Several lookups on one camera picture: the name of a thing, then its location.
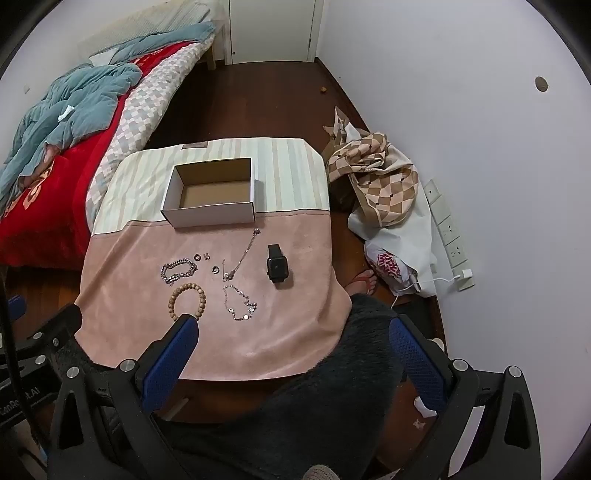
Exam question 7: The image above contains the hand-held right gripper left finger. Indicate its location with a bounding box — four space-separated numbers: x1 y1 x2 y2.
46 314 201 480

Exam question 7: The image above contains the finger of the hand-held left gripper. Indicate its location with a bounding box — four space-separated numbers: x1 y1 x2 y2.
4 295 27 325
25 305 84 372

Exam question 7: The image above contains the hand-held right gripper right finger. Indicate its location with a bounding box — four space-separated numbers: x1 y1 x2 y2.
388 315 543 480

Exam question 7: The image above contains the wooden bead bracelet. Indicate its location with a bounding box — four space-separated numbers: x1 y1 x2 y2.
167 283 205 322

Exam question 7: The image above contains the silver necklace with discs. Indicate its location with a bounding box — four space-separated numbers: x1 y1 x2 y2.
222 285 259 322

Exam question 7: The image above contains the silver chain bracelet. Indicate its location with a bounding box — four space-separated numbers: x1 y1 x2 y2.
161 259 198 286

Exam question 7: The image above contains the thin silver pendant necklace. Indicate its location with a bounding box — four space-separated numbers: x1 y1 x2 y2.
222 227 262 282

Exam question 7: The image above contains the black smart watch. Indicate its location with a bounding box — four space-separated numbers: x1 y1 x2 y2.
267 244 290 282

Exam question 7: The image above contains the white cardboard box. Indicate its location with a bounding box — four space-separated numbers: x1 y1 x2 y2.
161 158 256 228

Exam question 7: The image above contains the person's foot in red sandal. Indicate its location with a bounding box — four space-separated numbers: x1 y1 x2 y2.
346 268 378 296

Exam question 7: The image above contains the plastic bag with red print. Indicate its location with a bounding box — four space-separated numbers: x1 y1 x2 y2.
364 240 416 294

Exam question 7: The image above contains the person's leg in dark fleece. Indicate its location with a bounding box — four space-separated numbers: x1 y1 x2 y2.
157 293 407 480

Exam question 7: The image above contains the pink and striped tablecloth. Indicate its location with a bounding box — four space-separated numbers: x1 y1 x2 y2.
74 137 354 381

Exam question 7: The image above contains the white cloth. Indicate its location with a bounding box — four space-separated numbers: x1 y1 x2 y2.
346 138 437 296

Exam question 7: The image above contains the white power strip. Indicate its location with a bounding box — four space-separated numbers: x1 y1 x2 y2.
425 179 476 291

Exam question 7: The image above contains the beige checkered blanket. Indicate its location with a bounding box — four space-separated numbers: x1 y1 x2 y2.
323 106 419 227

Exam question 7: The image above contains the blue-grey quilt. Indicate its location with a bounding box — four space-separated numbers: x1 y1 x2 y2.
0 23 218 195

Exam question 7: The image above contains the grey checkered bedsheet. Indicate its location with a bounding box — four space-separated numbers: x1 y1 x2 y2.
85 44 215 222

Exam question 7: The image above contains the cream pillow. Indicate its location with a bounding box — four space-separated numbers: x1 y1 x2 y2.
78 0 222 61

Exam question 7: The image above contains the white door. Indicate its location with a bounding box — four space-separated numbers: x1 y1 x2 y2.
228 0 319 65

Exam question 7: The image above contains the white cable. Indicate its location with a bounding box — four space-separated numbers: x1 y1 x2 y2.
392 274 458 310

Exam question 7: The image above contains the wooden bed frame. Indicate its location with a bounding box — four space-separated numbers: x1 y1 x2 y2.
205 21 229 70

